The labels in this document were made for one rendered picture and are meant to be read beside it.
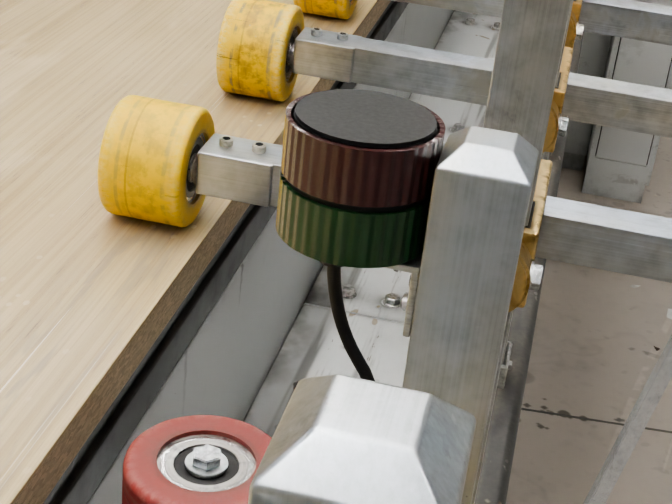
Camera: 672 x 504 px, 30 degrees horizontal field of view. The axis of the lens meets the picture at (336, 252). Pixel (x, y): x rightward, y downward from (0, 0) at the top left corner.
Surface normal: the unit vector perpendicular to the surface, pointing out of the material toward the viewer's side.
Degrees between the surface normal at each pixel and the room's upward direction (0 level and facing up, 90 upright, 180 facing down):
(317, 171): 90
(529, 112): 90
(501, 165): 45
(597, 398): 0
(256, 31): 53
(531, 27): 90
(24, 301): 0
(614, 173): 90
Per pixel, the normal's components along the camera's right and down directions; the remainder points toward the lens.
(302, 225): -0.66, 0.29
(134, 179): -0.21, 0.35
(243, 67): -0.23, 0.55
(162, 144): -0.11, -0.22
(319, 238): -0.42, 0.39
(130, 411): 0.97, 0.19
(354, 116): 0.10, -0.88
